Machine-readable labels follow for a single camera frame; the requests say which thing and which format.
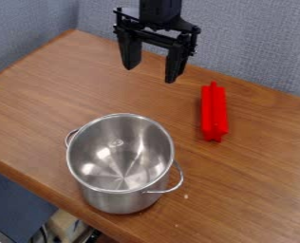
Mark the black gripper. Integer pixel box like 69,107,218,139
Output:
113,0,201,84

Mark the red plastic block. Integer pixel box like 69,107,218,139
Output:
201,82,229,142

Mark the stainless steel pot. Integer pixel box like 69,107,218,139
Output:
65,113,182,215

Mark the beige box under table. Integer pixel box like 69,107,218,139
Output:
46,210,89,243

